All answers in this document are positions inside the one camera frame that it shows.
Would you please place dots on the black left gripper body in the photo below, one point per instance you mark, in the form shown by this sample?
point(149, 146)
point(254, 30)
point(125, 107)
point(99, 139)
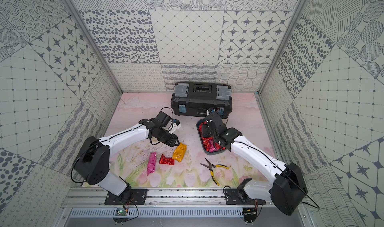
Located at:
point(163, 134)

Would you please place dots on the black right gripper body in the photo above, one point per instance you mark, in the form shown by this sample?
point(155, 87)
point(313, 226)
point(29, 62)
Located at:
point(208, 132)

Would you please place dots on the yellow tea bag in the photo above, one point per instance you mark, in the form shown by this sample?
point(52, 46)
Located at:
point(179, 152)

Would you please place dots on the red tea bag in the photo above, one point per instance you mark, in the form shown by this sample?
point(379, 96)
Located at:
point(166, 161)

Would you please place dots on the teal plastic storage box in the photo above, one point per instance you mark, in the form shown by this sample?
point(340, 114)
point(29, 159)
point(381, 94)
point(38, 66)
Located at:
point(207, 150)

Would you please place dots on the magenta tea bag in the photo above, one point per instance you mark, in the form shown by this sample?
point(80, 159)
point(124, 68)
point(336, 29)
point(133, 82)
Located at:
point(151, 166)

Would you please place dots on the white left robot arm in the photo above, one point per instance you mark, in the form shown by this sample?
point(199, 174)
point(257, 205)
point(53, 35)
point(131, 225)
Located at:
point(96, 155)

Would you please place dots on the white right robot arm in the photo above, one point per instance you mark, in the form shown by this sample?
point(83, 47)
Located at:
point(286, 186)

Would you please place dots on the pile of red tea bags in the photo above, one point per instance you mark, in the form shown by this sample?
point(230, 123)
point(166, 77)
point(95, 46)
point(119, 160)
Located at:
point(208, 143)

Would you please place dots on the black plastic toolbox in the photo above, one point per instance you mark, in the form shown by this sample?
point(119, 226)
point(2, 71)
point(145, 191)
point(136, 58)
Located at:
point(195, 98)

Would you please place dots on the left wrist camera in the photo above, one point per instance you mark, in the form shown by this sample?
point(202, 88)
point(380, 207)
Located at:
point(168, 120)

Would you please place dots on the aluminium mounting rail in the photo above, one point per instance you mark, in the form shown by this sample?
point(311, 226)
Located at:
point(96, 203)

